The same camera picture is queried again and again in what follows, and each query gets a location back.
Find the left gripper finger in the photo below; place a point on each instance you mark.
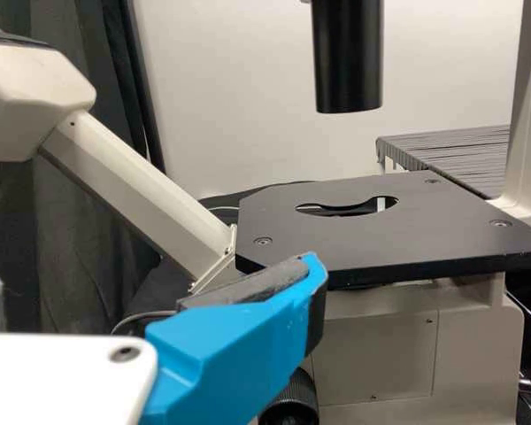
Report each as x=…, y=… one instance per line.
x=230, y=354

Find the cream microscope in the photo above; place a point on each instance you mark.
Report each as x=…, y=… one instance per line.
x=380, y=230

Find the black platform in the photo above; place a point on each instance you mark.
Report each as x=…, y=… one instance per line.
x=460, y=159

